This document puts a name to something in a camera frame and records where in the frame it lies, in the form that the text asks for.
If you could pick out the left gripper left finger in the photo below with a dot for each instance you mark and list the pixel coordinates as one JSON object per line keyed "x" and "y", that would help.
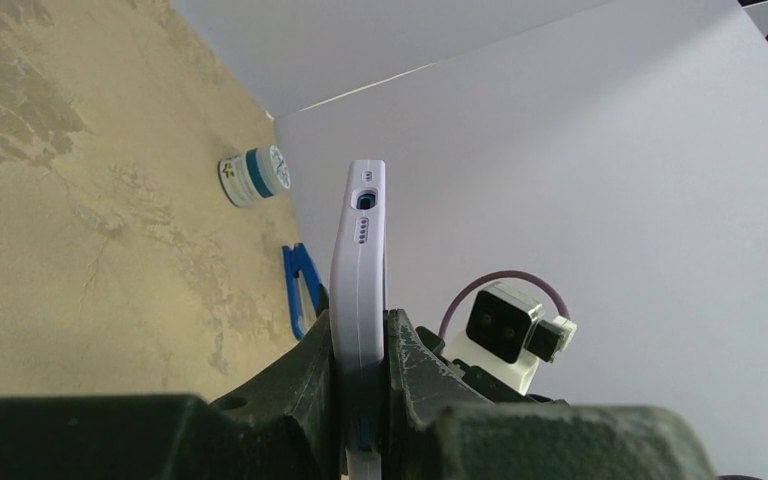
{"x": 281, "y": 424}

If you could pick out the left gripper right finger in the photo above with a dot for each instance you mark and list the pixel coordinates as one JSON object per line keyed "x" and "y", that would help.
{"x": 440, "y": 428}

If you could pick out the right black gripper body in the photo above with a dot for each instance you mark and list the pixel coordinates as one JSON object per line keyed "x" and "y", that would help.
{"x": 479, "y": 379}

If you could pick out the lavender phone case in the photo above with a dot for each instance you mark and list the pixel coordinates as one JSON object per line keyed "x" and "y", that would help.
{"x": 357, "y": 310}

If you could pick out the small white blue jar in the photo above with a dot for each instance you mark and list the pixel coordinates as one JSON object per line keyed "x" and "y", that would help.
{"x": 253, "y": 176}

